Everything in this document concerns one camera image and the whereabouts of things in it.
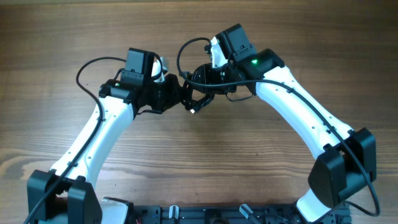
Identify black HDMI cable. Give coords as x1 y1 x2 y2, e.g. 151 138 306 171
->
180 71 216 114

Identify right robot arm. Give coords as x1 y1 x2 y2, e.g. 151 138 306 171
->
187 24 377 223

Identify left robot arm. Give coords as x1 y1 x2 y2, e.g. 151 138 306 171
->
25 48 181 223

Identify left camera black cable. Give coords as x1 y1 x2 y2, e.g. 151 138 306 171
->
23 56 128 224

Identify camera black cable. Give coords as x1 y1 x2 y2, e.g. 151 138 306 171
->
176 37 381 218
23 56 128 224

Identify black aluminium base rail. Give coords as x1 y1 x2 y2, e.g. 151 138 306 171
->
130 203 352 224

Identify right camera black cable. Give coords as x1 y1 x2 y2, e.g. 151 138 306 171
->
176 37 381 218

